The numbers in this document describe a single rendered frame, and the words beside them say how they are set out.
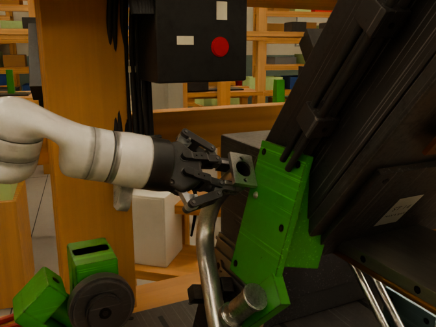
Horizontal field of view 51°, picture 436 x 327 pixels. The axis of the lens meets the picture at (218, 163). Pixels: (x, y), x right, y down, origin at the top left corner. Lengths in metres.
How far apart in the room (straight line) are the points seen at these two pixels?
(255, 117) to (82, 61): 0.44
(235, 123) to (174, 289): 0.40
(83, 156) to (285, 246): 0.29
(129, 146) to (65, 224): 0.34
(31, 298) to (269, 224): 0.32
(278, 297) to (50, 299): 0.28
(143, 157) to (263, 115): 0.55
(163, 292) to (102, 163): 0.53
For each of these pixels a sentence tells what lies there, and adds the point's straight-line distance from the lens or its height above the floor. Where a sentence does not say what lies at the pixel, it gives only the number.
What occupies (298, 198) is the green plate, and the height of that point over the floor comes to 1.22.
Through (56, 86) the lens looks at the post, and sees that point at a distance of 0.85.
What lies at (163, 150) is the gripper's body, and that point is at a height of 1.27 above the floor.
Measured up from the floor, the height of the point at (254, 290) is 1.09.
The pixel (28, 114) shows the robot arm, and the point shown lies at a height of 1.33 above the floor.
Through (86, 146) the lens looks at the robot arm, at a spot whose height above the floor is 1.29.
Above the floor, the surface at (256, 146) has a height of 1.24.
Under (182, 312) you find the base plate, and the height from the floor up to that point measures 0.90.
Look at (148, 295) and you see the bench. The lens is 1.06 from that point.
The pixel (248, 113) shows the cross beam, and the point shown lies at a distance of 1.08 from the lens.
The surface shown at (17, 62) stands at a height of 1.20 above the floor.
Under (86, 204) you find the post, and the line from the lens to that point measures 0.90.
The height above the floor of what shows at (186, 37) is 1.42.
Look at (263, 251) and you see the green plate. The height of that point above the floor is 1.13.
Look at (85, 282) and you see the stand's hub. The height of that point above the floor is 1.15.
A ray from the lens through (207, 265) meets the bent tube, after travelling 0.74.
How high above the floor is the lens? 1.41
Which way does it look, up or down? 14 degrees down
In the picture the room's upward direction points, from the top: straight up
